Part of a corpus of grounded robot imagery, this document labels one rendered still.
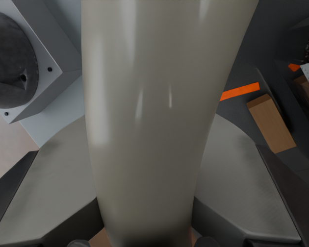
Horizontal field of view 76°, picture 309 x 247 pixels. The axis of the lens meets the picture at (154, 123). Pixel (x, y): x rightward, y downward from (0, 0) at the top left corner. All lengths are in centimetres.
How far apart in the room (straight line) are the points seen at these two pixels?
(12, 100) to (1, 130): 198
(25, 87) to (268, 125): 109
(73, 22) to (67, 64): 10
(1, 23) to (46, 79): 11
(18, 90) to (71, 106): 14
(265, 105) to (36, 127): 103
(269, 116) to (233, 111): 21
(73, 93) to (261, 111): 94
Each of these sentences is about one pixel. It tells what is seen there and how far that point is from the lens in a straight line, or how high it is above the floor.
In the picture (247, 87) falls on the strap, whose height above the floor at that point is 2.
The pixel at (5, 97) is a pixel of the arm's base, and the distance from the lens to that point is 46.
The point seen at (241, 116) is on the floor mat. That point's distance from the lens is 131.
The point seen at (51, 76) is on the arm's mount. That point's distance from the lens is 44.
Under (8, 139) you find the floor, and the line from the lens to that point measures 243.
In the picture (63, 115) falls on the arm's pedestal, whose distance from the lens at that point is 57.
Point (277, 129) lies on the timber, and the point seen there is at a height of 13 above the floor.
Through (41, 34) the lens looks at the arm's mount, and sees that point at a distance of 46.
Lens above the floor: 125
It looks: 63 degrees down
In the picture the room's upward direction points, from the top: 139 degrees counter-clockwise
